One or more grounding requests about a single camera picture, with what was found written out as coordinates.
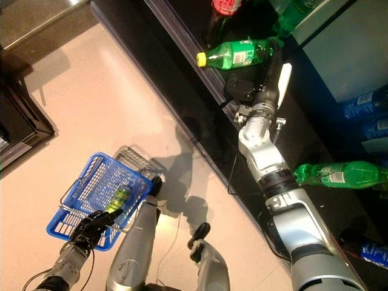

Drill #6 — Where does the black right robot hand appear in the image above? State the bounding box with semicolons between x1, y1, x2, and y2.
253;41;293;109

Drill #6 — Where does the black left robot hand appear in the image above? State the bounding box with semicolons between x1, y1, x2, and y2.
69;208;124;252

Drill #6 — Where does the metal wire basket handle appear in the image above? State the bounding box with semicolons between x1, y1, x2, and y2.
59;178;92;213
62;203;138;234

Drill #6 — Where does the blue plastic shopping basket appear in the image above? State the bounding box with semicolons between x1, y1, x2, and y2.
45;152;154;252

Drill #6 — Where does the green Sprite bottle yellow cap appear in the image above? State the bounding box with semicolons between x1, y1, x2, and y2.
292;159;388;191
272;0;330;39
195;36;281;73

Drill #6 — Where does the light green tea bottle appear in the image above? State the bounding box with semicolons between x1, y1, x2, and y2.
104;184;132;213

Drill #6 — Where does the black plinth shelf board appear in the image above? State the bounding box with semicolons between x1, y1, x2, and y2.
181;115;358;291
89;0;240;146

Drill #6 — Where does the Coca-Cola bottle red cap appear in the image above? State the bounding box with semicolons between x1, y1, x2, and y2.
202;0;245;49

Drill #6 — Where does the dark neighbouring shelf unit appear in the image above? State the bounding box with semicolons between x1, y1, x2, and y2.
0;45;57;179

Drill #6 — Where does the silver right robot leg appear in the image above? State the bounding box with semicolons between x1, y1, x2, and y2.
187;222;232;291

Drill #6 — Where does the reflective metal side panel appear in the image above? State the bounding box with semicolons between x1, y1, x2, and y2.
0;0;98;54

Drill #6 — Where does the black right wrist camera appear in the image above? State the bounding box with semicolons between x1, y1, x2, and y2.
224;72;256;103

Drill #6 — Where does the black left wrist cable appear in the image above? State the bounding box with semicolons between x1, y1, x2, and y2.
22;250;95;291

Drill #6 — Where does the black shelf board clear rail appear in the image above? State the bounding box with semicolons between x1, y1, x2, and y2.
142;0;304;115
222;90;388;291

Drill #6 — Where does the thin white floor cable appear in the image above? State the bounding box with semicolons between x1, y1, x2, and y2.
155;209;183;284

